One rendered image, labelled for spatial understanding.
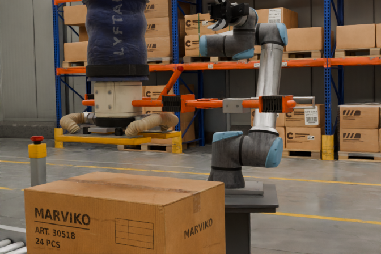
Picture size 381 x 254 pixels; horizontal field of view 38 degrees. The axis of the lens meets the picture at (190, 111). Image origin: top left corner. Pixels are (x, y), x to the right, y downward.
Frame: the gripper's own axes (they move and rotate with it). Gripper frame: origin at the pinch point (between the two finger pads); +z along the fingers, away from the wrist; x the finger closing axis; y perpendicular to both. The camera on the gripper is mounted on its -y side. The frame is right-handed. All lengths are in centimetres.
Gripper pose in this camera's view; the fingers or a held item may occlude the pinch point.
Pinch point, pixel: (213, 8)
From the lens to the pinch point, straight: 205.4
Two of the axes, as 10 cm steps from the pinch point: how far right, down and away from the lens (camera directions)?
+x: -0.2, -10.0, -0.6
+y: -8.7, -0.1, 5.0
